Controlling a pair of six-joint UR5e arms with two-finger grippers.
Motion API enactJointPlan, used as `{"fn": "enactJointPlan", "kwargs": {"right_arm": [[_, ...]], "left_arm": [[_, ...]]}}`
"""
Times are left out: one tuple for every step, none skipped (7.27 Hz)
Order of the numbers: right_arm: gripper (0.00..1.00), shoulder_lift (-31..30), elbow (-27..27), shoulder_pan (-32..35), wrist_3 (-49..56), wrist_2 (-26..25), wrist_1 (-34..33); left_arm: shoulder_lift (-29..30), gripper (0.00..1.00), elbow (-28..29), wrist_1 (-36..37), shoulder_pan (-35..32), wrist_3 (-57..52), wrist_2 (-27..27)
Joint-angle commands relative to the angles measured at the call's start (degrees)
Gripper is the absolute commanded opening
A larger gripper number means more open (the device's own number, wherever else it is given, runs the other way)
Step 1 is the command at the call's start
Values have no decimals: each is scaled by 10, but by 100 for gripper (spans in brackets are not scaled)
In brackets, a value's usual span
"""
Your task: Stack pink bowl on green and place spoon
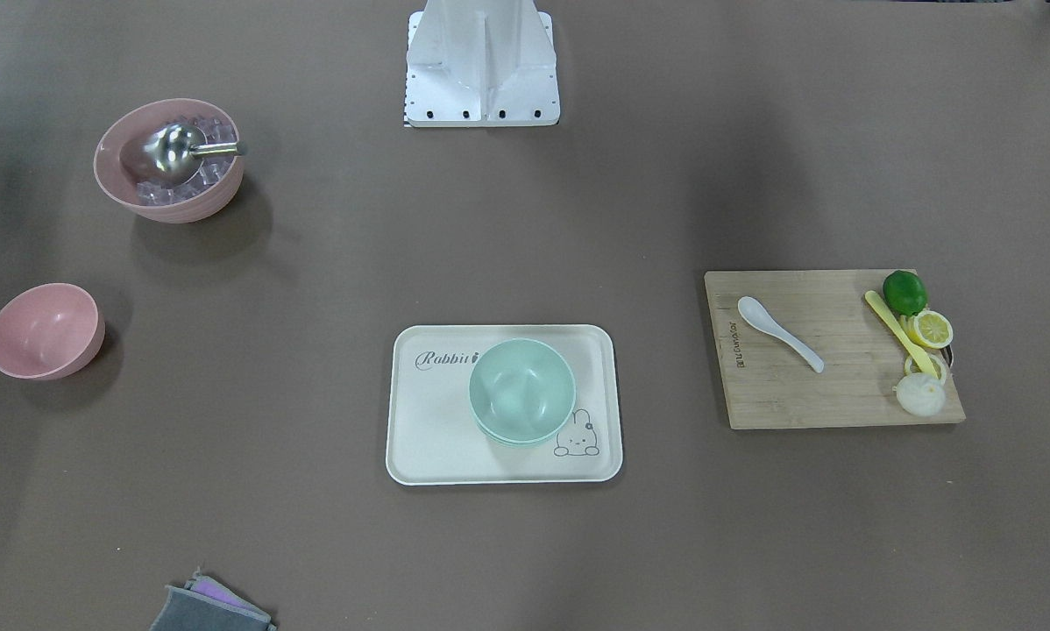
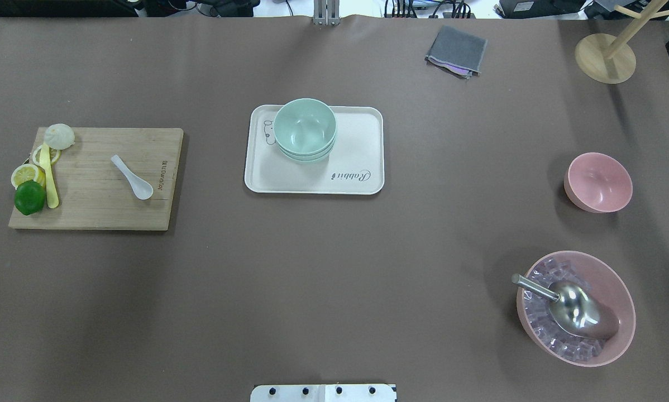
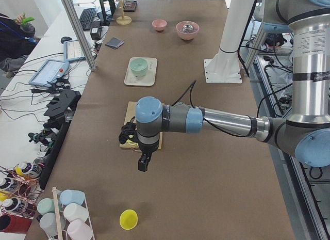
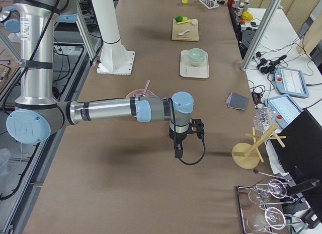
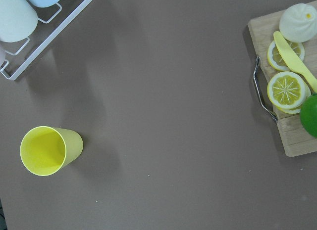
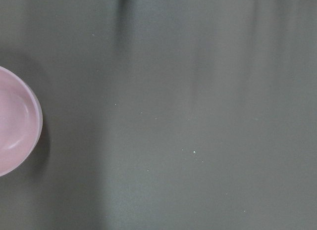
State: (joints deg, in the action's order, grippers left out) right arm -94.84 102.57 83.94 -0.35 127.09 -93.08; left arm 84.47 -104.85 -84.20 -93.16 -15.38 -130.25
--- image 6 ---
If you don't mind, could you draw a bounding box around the pink bowl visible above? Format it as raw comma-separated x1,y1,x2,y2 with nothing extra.
0,67,43,176

